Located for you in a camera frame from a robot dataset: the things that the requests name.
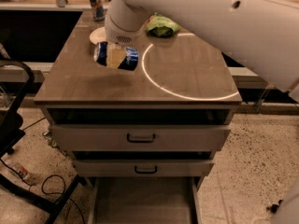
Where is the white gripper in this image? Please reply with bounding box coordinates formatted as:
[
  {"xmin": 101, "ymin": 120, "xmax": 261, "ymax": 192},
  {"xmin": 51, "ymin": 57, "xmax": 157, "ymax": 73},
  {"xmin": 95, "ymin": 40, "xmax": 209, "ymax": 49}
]
[{"xmin": 105, "ymin": 15, "xmax": 143, "ymax": 69}]

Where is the blue pepsi can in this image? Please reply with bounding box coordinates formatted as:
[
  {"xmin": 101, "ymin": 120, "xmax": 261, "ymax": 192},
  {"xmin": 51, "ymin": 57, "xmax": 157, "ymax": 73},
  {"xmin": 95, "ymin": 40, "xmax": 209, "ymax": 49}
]
[{"xmin": 93, "ymin": 42, "xmax": 139, "ymax": 71}]

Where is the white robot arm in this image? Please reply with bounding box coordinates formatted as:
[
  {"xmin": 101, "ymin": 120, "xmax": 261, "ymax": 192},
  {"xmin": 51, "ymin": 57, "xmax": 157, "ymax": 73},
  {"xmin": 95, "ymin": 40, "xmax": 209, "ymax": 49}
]
[{"xmin": 105, "ymin": 0, "xmax": 299, "ymax": 102}]

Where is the tall blue energy drink can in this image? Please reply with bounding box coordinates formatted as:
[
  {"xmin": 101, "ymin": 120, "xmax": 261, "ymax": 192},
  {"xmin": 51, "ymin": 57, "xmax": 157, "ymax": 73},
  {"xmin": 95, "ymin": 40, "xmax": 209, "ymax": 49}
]
[{"xmin": 90, "ymin": 0, "xmax": 105, "ymax": 21}]

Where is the green chip bag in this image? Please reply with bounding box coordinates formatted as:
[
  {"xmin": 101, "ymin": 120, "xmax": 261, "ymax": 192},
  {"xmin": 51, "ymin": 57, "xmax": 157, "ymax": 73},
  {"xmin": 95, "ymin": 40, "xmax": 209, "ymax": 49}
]
[{"xmin": 146, "ymin": 13, "xmax": 180, "ymax": 38}]

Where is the grey drawer cabinet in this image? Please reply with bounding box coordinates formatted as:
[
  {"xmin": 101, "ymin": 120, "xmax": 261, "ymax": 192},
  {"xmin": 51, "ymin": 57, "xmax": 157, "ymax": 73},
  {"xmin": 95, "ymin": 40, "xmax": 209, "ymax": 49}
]
[{"xmin": 33, "ymin": 10, "xmax": 243, "ymax": 224}]

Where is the middle grey drawer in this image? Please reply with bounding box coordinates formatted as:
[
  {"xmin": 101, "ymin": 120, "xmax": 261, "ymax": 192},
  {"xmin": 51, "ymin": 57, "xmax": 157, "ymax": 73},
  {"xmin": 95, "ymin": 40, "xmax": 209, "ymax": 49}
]
[{"xmin": 73, "ymin": 160, "xmax": 214, "ymax": 177}]

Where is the grey drawer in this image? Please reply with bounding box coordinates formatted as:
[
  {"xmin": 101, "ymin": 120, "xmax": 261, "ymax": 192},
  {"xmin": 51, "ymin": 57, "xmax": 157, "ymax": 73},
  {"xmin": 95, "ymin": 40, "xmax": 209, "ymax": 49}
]
[
  {"xmin": 50, "ymin": 125, "xmax": 231, "ymax": 152},
  {"xmin": 73, "ymin": 160, "xmax": 214, "ymax": 177}
]

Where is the upper grey drawer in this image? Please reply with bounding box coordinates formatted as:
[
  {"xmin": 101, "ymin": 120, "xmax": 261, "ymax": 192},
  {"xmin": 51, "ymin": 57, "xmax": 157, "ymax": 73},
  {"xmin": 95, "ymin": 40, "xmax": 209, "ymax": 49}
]
[{"xmin": 50, "ymin": 125, "xmax": 231, "ymax": 152}]

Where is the plastic bottle on floor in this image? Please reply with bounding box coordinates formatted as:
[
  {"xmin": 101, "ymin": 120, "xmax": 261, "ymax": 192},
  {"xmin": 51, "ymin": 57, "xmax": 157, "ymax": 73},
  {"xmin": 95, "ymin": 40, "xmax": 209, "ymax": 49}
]
[{"xmin": 7, "ymin": 161, "xmax": 31, "ymax": 182}]

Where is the open bottom drawer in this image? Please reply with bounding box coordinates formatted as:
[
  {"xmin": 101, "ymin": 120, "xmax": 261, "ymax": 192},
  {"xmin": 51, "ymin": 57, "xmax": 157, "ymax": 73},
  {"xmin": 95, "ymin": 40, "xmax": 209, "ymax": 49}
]
[{"xmin": 88, "ymin": 177, "xmax": 202, "ymax": 224}]

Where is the black chair frame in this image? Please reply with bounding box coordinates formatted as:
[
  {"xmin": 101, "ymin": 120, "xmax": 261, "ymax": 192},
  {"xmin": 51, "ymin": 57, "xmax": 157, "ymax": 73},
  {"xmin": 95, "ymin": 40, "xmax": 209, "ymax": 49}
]
[{"xmin": 0, "ymin": 58, "xmax": 86, "ymax": 224}]

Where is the black floor cable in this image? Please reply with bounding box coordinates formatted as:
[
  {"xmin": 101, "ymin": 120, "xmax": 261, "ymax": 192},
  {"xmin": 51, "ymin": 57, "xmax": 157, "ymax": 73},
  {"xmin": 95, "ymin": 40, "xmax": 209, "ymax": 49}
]
[{"xmin": 0, "ymin": 157, "xmax": 87, "ymax": 224}]

